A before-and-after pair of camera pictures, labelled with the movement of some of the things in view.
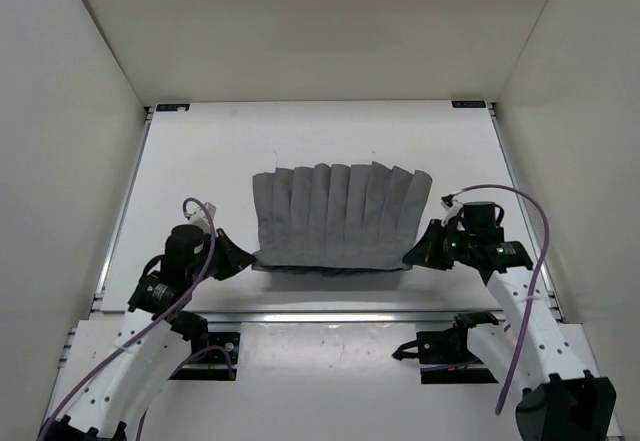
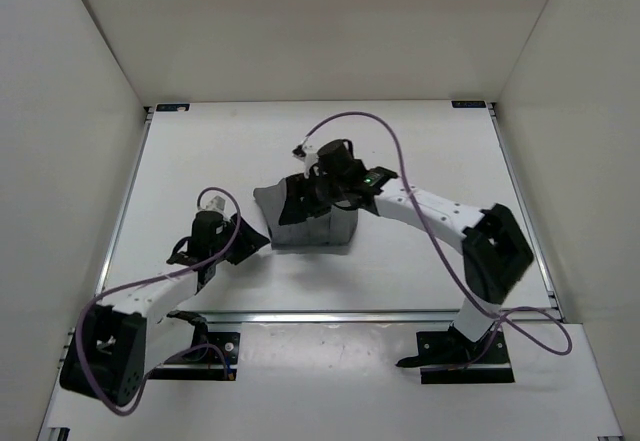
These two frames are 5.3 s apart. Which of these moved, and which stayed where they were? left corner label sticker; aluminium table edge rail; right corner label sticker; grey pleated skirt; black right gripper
Moved: grey pleated skirt; black right gripper
Stayed: right corner label sticker; left corner label sticker; aluminium table edge rail
